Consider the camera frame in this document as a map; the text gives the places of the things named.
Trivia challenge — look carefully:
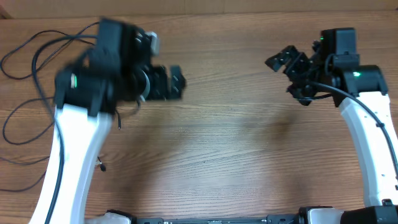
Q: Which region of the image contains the black usb cable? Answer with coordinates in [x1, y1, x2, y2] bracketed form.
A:
[0, 155, 107, 193]
[2, 96, 122, 146]
[0, 21, 100, 81]

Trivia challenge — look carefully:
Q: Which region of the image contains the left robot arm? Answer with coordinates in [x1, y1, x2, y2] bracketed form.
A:
[30, 18, 186, 223]

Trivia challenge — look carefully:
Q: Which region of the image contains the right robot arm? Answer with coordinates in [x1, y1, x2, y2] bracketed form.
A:
[265, 27, 397, 223]

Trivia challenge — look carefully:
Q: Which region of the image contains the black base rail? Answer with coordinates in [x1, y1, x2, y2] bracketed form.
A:
[85, 205, 343, 224]

